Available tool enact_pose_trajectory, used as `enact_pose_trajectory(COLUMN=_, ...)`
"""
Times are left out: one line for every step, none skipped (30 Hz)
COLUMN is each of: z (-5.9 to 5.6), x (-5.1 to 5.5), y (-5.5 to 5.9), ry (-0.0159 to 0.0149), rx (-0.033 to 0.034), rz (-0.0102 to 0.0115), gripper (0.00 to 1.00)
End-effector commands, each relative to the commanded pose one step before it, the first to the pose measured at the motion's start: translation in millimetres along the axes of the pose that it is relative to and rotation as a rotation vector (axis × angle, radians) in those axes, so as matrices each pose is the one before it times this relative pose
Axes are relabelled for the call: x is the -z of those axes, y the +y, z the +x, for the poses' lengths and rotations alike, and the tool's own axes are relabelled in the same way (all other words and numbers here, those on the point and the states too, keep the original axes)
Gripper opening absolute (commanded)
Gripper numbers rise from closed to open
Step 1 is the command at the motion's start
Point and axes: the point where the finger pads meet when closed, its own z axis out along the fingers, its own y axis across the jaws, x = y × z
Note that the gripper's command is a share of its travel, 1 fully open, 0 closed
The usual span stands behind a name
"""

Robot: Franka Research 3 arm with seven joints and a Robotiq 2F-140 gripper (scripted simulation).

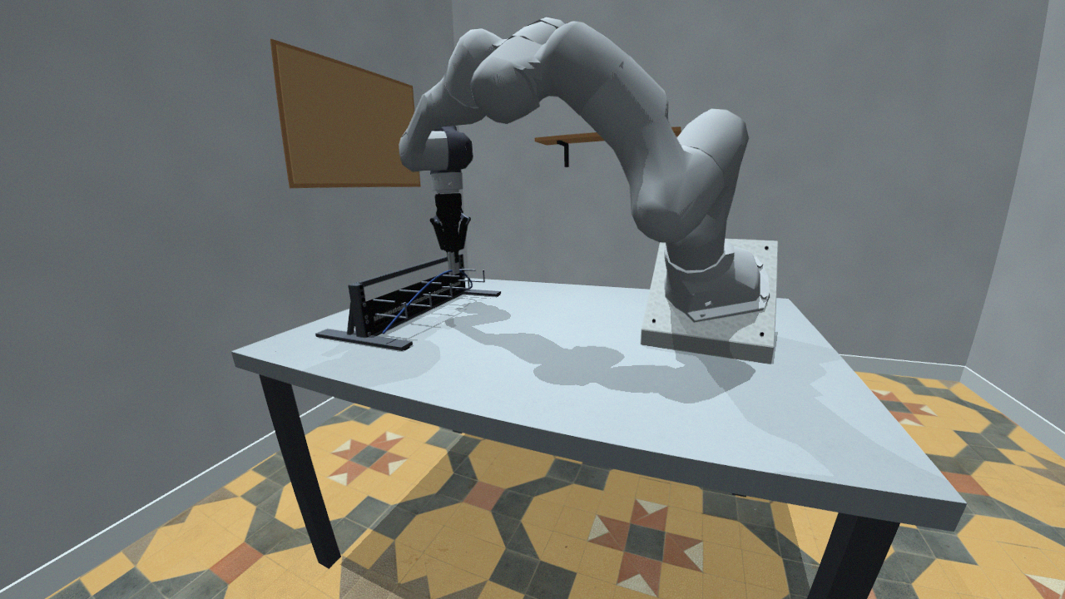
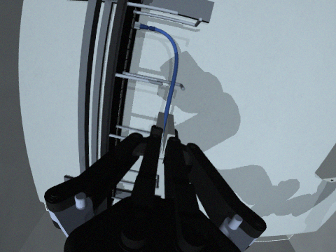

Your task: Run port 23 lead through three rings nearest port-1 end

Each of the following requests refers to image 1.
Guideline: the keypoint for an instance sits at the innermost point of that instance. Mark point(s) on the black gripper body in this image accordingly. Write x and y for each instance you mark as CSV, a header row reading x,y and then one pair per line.
x,y
444,202

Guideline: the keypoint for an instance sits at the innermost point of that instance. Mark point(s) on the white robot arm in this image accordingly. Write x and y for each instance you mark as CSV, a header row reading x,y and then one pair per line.
x,y
673,181

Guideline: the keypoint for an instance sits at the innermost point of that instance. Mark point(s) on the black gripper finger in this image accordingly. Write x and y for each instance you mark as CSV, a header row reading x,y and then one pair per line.
x,y
443,235
457,239

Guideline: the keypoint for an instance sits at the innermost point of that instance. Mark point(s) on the black patch panel rack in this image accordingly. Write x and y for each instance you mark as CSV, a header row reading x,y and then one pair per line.
x,y
367,316

